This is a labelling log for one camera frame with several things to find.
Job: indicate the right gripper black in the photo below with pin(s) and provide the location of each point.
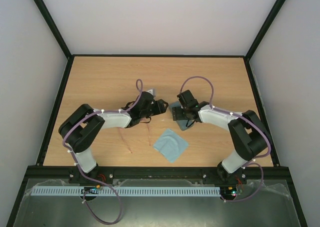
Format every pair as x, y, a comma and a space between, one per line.
178, 113

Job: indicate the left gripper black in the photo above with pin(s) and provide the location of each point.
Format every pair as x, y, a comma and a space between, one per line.
160, 108

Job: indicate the grey glasses case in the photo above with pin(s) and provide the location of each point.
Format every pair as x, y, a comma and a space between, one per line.
183, 124

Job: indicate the pink translucent sunglasses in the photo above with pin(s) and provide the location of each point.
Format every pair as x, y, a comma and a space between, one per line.
136, 136

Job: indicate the light blue cleaning cloth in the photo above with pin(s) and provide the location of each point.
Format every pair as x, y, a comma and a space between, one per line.
170, 145

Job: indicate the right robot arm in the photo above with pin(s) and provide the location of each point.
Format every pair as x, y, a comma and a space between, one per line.
249, 135

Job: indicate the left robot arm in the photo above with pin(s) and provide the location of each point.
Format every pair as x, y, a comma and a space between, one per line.
81, 128

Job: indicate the metal tray foreground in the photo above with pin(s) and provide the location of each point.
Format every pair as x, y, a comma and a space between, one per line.
258, 204

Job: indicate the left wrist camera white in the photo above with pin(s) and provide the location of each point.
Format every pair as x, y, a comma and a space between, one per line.
152, 91

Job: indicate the black aluminium frame rail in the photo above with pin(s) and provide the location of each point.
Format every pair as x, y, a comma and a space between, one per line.
111, 175

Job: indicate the light blue slotted cable duct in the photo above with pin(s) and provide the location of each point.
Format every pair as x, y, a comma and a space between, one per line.
126, 191

